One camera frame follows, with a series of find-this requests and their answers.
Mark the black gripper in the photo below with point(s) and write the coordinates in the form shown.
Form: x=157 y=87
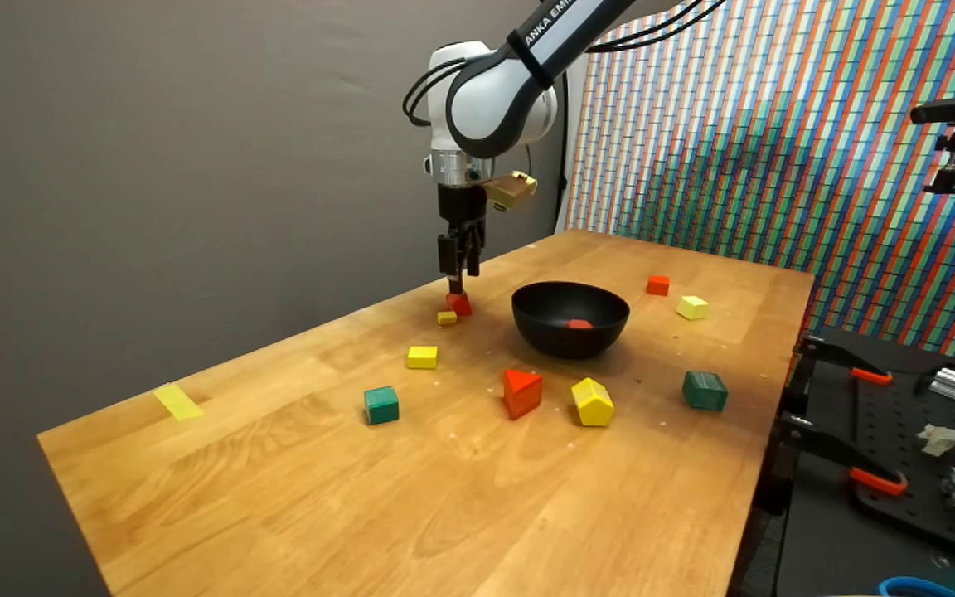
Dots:
x=462 y=211

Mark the small red block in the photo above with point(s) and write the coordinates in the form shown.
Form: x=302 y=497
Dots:
x=460 y=302

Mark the small yellow block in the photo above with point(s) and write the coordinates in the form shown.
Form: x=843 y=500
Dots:
x=444 y=319

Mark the large red block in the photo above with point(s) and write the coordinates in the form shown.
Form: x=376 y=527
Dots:
x=523 y=391

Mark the small green block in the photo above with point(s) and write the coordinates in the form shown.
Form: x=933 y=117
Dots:
x=382 y=406

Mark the orange-red block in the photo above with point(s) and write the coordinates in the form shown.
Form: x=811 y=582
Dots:
x=657 y=283

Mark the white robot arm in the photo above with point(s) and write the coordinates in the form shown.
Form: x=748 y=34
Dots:
x=488 y=99

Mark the black bowl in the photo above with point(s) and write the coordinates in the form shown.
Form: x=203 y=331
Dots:
x=567 y=319

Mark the large yellow block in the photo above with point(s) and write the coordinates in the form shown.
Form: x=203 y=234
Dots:
x=592 y=402

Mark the pale yellow block far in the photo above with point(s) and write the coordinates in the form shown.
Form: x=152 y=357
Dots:
x=690 y=307

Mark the large green block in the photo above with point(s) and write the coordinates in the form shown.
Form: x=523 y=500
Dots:
x=705 y=391

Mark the black perforated side table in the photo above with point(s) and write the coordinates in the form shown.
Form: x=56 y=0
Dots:
x=816 y=531

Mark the black clamp orange handle far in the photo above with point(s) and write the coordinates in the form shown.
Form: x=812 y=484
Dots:
x=816 y=350

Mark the black clamp orange handle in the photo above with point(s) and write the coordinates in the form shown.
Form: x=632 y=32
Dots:
x=816 y=350
x=860 y=468

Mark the black clamp orange handle near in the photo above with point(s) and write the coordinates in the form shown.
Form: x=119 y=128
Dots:
x=860 y=468

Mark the blue scissors handle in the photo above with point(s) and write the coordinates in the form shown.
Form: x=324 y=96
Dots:
x=914 y=588

